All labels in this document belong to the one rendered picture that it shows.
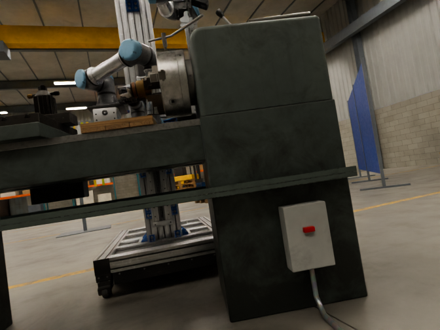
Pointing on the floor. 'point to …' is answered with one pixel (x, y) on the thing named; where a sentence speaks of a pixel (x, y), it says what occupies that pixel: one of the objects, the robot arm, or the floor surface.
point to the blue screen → (365, 130)
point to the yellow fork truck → (188, 175)
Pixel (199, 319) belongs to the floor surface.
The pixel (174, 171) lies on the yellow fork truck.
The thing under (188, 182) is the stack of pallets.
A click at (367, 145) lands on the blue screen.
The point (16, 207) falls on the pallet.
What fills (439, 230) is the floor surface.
